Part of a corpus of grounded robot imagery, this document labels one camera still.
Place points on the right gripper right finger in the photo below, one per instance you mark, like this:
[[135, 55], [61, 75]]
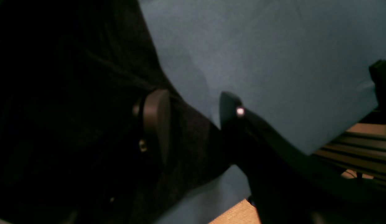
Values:
[[287, 186]]

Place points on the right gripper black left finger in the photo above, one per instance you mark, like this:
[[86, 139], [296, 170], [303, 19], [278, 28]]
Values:
[[151, 115]]

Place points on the black T-shirt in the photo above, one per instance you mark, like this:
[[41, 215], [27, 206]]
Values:
[[70, 73]]

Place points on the blue table cloth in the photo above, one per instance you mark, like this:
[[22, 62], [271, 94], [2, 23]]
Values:
[[302, 65]]

